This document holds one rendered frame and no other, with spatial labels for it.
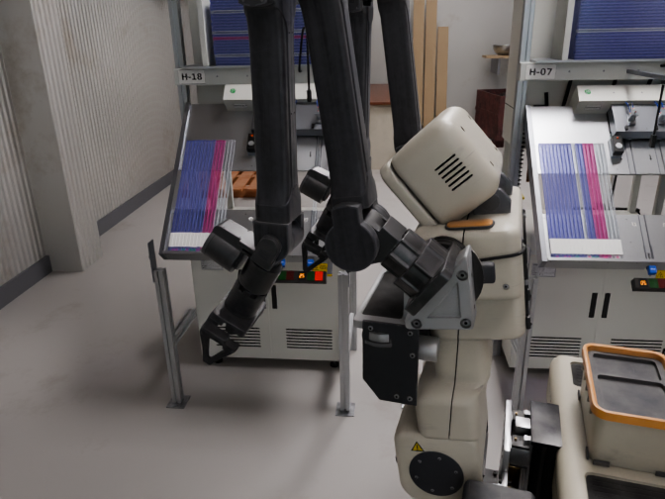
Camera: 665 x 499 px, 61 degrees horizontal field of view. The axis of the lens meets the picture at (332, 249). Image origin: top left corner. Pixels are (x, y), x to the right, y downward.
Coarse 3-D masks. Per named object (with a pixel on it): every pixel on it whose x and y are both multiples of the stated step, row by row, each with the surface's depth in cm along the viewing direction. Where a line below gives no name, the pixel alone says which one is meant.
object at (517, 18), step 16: (544, 0) 233; (544, 16) 235; (512, 32) 265; (544, 32) 237; (512, 48) 264; (544, 48) 239; (512, 64) 263; (512, 80) 263; (560, 80) 243; (576, 80) 242; (592, 80) 242; (608, 80) 241; (624, 80) 240; (640, 80) 240; (656, 80) 239; (512, 96) 262; (528, 96) 247; (560, 96) 245; (512, 112) 262; (640, 176) 281; (656, 192) 259; (656, 208) 260
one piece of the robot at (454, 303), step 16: (464, 256) 77; (464, 272) 78; (448, 288) 79; (464, 288) 79; (432, 304) 81; (448, 304) 81; (464, 304) 80; (416, 320) 83; (432, 320) 82; (448, 320) 81; (464, 320) 80
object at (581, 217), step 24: (552, 144) 226; (576, 144) 225; (600, 144) 224; (552, 168) 222; (576, 168) 221; (600, 168) 220; (552, 192) 217; (576, 192) 216; (600, 192) 215; (552, 216) 213; (576, 216) 212; (600, 216) 211; (552, 240) 209; (576, 240) 208; (600, 240) 207
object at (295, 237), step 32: (256, 0) 71; (288, 0) 75; (256, 32) 75; (288, 32) 76; (256, 64) 77; (288, 64) 77; (256, 96) 79; (288, 96) 79; (256, 128) 80; (288, 128) 80; (256, 160) 82; (288, 160) 82; (256, 192) 84; (288, 192) 83; (256, 224) 85; (288, 224) 84
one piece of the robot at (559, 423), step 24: (552, 360) 130; (576, 360) 128; (552, 384) 123; (576, 384) 120; (552, 408) 113; (576, 408) 112; (528, 432) 110; (552, 432) 107; (576, 432) 105; (552, 456) 105; (576, 456) 99; (528, 480) 108; (552, 480) 105; (576, 480) 94; (600, 480) 94; (624, 480) 94; (648, 480) 94
